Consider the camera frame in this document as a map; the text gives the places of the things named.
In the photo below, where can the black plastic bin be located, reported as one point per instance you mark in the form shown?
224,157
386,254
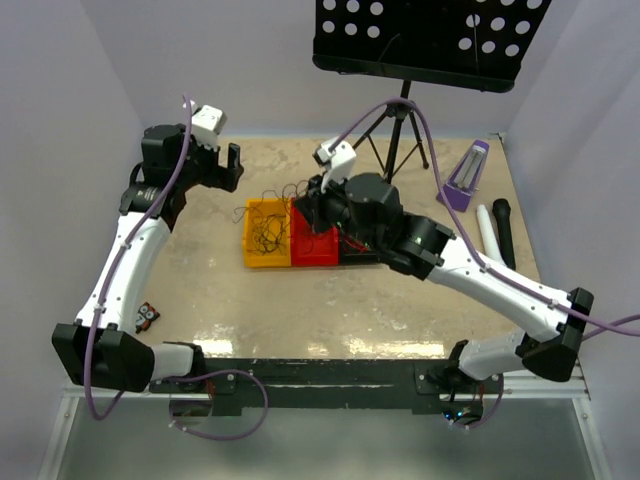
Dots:
351,254

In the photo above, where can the small printed sticker card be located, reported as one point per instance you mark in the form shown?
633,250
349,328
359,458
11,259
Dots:
145,316

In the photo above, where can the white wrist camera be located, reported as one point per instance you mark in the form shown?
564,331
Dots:
207,123
337,163

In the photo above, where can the aluminium frame rail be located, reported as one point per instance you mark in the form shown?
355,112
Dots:
545,387

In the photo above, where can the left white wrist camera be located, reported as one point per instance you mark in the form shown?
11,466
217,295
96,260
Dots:
207,123

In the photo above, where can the black music stand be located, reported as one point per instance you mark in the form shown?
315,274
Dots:
475,45

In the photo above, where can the red plastic bin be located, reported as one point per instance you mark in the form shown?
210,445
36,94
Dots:
309,249

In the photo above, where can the purple metronome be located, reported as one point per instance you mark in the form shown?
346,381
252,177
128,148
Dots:
462,183

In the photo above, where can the black microphone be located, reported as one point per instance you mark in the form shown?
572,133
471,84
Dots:
501,210

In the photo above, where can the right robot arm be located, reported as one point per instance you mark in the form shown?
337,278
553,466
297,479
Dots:
549,333

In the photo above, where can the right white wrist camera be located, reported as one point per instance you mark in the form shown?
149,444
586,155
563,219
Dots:
337,163

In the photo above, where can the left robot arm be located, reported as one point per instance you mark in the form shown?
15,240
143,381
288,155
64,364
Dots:
100,347

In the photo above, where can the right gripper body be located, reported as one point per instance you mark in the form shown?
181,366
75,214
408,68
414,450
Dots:
329,209

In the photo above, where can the white microphone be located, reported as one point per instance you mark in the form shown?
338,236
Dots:
489,240

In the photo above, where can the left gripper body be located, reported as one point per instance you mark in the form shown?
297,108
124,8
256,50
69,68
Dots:
202,167

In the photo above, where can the orange plastic bin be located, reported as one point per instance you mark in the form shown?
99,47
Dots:
266,233

